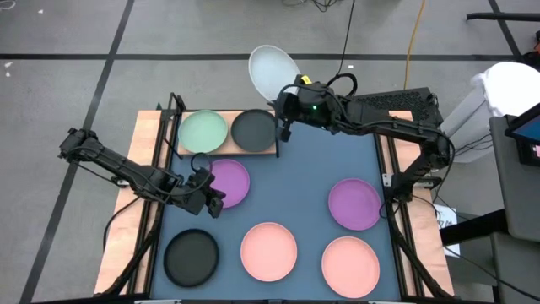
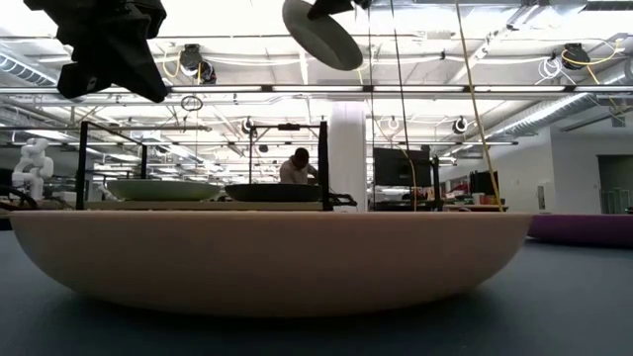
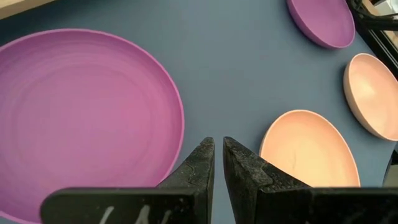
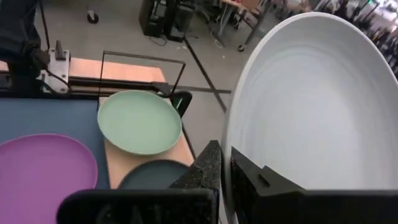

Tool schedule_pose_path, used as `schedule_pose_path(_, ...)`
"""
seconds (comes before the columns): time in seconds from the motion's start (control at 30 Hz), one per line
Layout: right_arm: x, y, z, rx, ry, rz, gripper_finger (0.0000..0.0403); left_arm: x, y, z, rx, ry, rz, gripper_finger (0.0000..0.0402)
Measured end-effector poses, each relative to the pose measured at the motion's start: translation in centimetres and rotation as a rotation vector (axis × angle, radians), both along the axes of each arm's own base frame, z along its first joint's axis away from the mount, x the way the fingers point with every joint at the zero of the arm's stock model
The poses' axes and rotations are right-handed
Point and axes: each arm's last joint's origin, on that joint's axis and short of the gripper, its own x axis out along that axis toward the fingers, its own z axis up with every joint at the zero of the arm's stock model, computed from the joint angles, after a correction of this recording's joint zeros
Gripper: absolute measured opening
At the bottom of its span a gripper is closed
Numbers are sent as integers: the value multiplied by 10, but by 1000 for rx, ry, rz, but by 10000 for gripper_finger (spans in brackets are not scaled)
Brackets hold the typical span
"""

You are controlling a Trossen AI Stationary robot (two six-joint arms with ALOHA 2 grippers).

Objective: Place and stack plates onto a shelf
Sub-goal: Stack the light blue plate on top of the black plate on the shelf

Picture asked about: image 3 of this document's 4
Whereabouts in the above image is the peach plastic plate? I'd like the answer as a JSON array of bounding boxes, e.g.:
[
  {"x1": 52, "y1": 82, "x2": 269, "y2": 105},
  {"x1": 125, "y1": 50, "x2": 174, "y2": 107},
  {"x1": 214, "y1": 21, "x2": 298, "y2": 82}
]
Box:
[
  {"x1": 259, "y1": 109, "x2": 361, "y2": 189},
  {"x1": 343, "y1": 52, "x2": 398, "y2": 142}
]

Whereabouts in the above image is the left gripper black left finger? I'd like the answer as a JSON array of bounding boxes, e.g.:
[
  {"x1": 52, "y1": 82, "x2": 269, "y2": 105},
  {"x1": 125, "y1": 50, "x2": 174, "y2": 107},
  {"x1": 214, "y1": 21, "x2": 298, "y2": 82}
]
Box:
[{"x1": 39, "y1": 136, "x2": 216, "y2": 224}]

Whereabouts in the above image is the purple plastic plate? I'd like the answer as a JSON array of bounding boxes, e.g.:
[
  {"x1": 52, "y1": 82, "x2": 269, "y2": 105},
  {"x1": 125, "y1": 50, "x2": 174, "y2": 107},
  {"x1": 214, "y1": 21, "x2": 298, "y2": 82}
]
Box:
[
  {"x1": 285, "y1": 0, "x2": 356, "y2": 50},
  {"x1": 0, "y1": 28, "x2": 186, "y2": 224}
]

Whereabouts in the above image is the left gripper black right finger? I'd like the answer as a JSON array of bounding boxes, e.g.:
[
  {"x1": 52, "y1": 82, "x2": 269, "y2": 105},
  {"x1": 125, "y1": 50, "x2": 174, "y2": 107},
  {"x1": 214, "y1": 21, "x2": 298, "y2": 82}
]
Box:
[{"x1": 222, "y1": 136, "x2": 398, "y2": 224}]

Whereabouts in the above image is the black wire dish rack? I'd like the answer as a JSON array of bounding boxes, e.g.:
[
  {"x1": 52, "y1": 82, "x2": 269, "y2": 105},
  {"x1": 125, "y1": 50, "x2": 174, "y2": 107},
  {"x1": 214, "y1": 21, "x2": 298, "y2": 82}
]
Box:
[{"x1": 0, "y1": 0, "x2": 57, "y2": 21}]

